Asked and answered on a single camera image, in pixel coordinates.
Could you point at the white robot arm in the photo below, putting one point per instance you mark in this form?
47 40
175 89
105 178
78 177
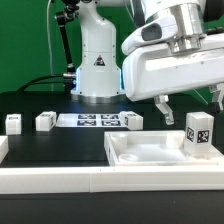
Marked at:
99 79

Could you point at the white square tabletop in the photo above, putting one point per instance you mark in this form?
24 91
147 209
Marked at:
154 148

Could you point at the white front fence wall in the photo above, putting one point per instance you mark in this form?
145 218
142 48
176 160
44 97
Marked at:
110 179

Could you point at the white left fence piece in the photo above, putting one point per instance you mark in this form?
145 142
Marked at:
4 148

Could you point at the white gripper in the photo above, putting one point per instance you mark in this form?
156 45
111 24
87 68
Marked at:
153 71

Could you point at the white tag marker sheet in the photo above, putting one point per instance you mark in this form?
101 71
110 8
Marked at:
88 120

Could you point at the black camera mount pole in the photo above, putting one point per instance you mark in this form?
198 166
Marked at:
62 18

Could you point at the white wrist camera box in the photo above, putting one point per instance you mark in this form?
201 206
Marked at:
159 30

